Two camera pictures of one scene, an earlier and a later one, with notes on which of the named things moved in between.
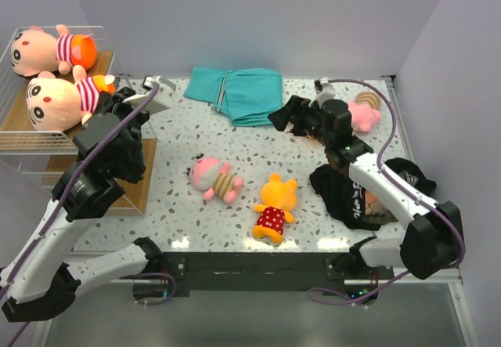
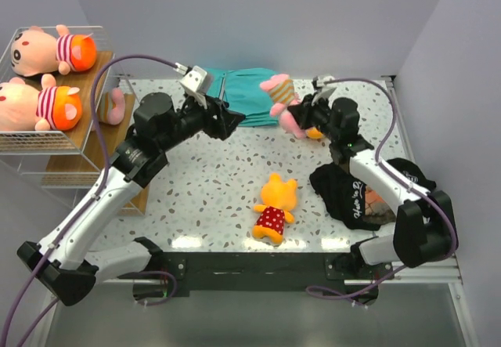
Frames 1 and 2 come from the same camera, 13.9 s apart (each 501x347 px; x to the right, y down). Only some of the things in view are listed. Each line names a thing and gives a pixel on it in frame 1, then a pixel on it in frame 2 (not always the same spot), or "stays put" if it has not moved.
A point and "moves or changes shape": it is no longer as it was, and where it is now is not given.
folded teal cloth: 248,96 stays put
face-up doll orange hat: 54,104 → 24,108
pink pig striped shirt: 209,175 moves or changes shape
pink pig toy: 364,111 → 282,89
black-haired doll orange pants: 35,51 stays put
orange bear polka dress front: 279,196 stays put
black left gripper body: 122,110 → 194,118
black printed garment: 345,199 stays put
